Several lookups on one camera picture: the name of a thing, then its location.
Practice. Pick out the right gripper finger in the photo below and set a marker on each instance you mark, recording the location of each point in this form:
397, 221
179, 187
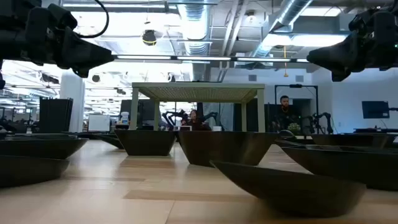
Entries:
339, 54
341, 76

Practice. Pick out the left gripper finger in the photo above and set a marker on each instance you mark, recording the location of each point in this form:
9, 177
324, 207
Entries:
84, 53
82, 73

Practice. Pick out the black square mini plate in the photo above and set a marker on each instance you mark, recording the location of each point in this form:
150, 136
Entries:
348, 140
146, 143
224, 147

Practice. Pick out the black teardrop mini plate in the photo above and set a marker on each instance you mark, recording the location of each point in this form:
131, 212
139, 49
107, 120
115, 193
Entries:
292, 143
112, 141
289, 193

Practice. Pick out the black leaf-shaped mini plate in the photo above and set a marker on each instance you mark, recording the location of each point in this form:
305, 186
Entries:
342, 168
37, 147
28, 171

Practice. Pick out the black background robot arm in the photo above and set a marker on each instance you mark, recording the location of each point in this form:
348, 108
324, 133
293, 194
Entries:
326, 119
169, 116

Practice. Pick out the white pillar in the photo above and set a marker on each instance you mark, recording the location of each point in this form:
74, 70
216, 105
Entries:
72, 102

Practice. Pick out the black partition cabinet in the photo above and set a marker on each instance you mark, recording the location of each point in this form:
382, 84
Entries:
56, 115

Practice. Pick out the white board panel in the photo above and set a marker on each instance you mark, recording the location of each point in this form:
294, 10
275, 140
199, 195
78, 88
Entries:
99, 123

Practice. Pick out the white bottle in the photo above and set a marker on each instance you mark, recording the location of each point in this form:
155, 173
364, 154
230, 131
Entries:
124, 118

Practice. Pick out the black round ceiling device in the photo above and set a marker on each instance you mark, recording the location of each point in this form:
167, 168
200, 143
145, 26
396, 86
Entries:
149, 37

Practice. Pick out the person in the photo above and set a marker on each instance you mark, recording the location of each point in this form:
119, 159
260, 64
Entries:
195, 123
284, 115

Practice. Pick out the small potted plant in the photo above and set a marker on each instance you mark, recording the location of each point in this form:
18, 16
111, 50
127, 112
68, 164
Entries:
293, 127

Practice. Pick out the black desk monitor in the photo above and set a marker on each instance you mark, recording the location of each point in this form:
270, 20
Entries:
144, 110

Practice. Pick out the light green perforated shelf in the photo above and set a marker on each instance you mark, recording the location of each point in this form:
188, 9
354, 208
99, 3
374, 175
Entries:
199, 85

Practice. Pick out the long ceiling light strip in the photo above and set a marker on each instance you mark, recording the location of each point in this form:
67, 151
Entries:
202, 58

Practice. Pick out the black tubular stand frame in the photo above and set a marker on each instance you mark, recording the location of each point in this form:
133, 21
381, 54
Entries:
295, 86

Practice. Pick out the dark wall monitor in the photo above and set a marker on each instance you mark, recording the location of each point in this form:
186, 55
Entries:
375, 109

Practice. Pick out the black aluminium table frame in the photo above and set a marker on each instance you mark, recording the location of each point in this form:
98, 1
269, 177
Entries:
62, 135

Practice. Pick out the silver ventilation duct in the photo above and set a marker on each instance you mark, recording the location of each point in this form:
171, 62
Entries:
196, 25

